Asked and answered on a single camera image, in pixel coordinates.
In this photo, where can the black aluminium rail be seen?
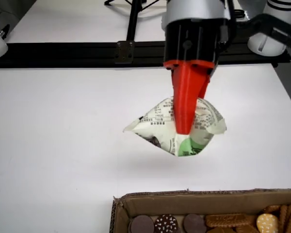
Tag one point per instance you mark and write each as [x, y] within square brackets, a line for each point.
[63, 54]

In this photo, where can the brown cardboard box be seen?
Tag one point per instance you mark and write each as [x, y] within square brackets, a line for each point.
[184, 201]

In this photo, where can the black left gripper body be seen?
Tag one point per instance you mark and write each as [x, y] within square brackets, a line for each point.
[196, 41]

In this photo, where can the dark metal bracket plate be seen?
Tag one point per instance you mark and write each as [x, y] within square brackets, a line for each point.
[124, 52]

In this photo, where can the yellow speckled round cookie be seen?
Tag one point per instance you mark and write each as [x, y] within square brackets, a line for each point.
[266, 224]

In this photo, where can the plain dark round cookie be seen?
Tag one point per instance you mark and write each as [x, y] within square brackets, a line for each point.
[194, 223]
[140, 224]

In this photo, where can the scalloped tan biscuit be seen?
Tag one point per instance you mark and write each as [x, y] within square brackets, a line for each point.
[289, 218]

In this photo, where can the black wrist mount bracket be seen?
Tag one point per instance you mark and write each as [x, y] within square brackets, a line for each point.
[269, 26]

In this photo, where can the white green snack pack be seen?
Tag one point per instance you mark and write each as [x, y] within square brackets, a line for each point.
[160, 116]

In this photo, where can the speckled chocolate round cookie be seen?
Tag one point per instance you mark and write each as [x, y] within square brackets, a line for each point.
[166, 224]

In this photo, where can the black tripod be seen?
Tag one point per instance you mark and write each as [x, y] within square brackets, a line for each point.
[133, 21]

